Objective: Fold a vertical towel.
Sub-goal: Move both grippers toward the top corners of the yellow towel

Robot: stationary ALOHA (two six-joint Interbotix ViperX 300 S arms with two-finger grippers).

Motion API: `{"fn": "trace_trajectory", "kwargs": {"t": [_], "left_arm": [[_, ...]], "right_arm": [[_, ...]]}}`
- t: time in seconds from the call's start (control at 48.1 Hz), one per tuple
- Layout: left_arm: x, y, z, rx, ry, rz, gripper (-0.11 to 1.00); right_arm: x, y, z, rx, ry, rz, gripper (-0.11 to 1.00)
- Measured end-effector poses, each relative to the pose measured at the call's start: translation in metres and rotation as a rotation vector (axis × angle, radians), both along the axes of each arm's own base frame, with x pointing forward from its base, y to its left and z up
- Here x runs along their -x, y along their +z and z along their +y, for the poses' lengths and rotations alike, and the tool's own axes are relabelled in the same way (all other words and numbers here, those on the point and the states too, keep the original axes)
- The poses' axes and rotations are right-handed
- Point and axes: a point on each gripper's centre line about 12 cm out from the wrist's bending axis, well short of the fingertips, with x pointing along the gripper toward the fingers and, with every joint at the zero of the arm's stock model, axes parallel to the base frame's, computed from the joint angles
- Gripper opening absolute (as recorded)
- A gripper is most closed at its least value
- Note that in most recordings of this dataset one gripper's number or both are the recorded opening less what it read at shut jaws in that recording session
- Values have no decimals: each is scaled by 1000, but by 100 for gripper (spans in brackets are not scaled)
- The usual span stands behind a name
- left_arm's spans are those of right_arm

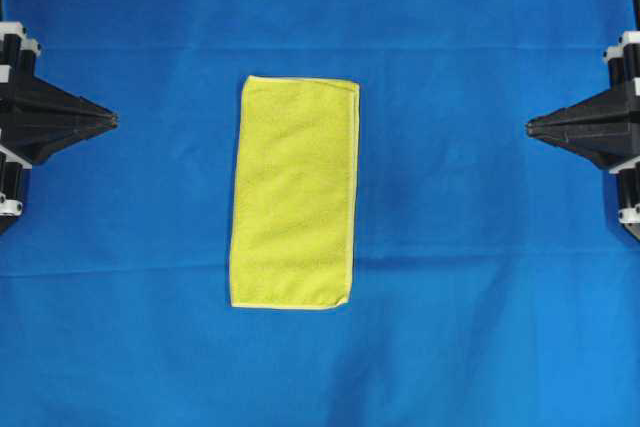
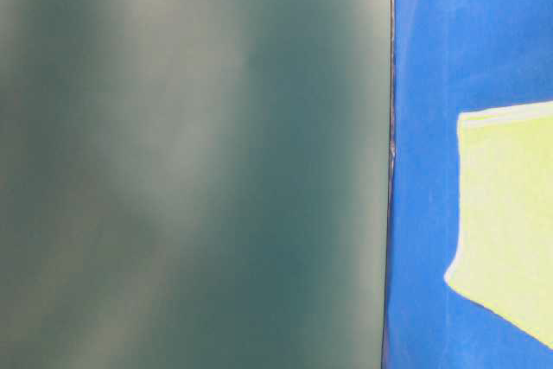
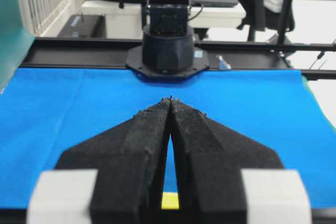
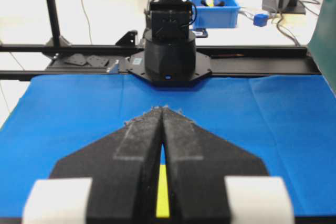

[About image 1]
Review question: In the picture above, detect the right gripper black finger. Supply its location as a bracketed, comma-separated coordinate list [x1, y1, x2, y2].
[527, 90, 625, 128]
[527, 126, 625, 170]

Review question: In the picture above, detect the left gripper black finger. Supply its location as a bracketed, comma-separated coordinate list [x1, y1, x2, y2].
[19, 75, 117, 121]
[19, 119, 118, 165]

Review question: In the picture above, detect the yellow microfibre towel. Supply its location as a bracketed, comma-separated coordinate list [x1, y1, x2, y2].
[229, 76, 360, 310]

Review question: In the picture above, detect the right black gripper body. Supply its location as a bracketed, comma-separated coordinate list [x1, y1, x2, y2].
[604, 30, 639, 241]

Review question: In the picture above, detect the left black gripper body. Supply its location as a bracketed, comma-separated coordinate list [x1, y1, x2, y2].
[1, 21, 41, 234]

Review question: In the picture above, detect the blue table cloth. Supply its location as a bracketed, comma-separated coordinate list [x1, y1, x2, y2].
[1, 0, 639, 426]

